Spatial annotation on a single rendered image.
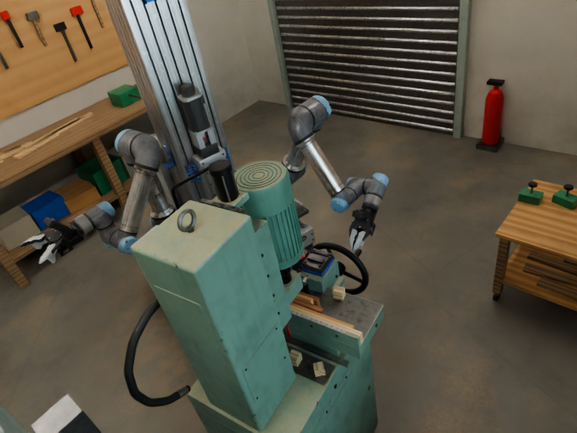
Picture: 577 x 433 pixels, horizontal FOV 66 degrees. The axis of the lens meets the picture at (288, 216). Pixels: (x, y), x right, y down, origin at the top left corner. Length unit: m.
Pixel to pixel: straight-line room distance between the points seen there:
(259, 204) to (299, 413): 0.71
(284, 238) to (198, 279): 0.40
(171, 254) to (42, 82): 3.45
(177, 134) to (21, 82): 2.45
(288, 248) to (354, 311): 0.41
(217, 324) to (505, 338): 1.94
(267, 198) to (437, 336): 1.72
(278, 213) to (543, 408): 1.74
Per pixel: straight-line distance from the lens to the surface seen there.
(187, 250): 1.08
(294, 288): 1.57
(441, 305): 2.88
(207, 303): 1.09
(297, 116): 1.90
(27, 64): 4.37
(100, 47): 4.62
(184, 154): 2.11
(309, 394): 1.60
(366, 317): 1.64
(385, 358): 2.63
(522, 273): 2.87
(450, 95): 4.40
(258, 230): 1.24
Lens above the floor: 2.16
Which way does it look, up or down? 36 degrees down
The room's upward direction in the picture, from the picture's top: 12 degrees counter-clockwise
